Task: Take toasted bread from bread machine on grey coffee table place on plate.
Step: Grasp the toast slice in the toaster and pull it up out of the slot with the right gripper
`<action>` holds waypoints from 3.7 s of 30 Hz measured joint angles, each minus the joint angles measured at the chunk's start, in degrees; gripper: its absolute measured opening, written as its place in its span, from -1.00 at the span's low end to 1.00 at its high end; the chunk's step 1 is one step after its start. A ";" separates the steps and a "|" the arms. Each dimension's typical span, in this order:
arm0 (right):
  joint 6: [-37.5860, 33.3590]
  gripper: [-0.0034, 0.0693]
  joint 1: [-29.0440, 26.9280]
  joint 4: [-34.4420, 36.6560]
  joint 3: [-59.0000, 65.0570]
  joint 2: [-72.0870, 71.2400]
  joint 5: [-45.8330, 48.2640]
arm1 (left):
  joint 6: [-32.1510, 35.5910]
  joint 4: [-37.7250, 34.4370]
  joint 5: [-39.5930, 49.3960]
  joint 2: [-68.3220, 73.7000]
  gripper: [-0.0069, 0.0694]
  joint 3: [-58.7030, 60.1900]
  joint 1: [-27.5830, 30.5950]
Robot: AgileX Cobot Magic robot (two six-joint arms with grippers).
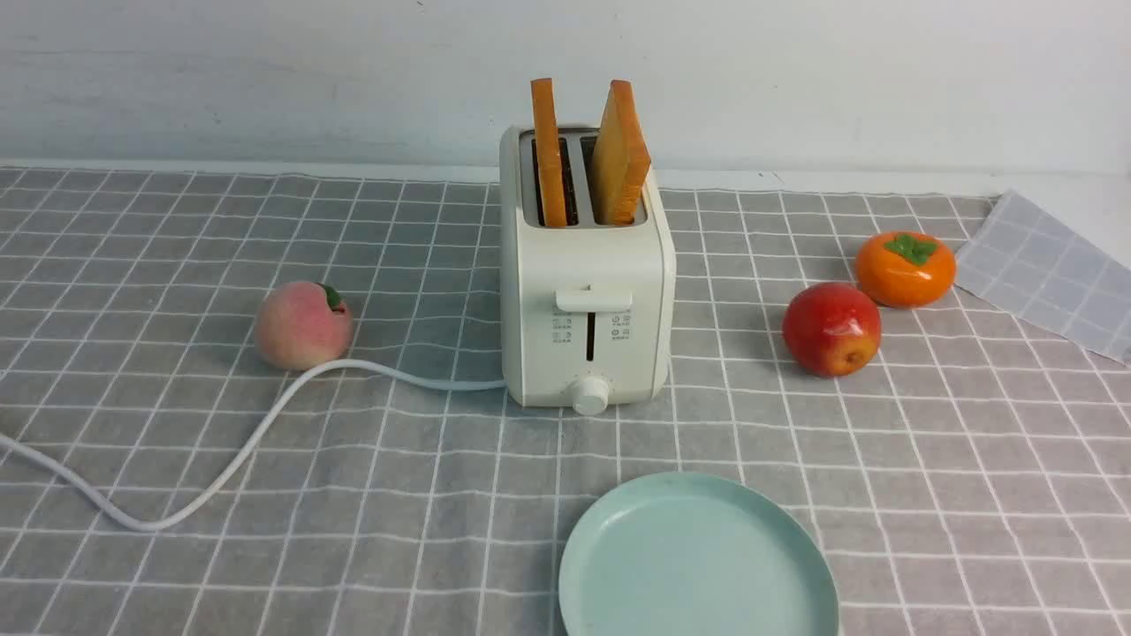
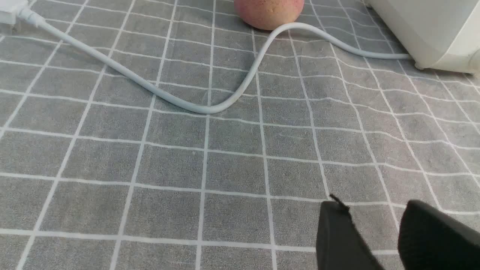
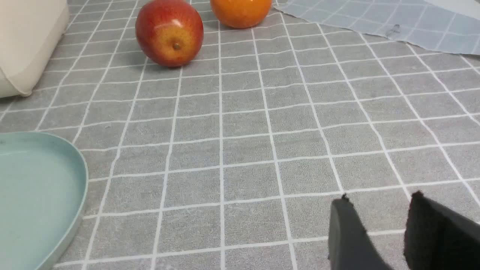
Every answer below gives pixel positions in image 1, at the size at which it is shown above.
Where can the toast slice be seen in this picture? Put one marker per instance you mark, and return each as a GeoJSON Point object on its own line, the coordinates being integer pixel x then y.
{"type": "Point", "coordinates": [620, 162]}
{"type": "Point", "coordinates": [547, 154]}

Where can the white two-slot toaster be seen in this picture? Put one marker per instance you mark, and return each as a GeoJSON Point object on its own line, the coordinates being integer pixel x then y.
{"type": "Point", "coordinates": [586, 310]}

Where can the pink peach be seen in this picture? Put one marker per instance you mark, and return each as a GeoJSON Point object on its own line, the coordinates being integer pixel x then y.
{"type": "Point", "coordinates": [303, 324]}

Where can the red apple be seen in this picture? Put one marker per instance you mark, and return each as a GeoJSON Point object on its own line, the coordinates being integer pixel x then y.
{"type": "Point", "coordinates": [832, 329]}

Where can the light green round plate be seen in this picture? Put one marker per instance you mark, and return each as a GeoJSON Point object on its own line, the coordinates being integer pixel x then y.
{"type": "Point", "coordinates": [682, 553]}

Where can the orange persimmon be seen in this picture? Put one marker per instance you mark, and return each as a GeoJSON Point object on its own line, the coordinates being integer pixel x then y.
{"type": "Point", "coordinates": [905, 269]}

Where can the grey checked tablecloth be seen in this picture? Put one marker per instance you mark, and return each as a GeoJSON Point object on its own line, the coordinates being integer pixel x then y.
{"type": "Point", "coordinates": [974, 479]}

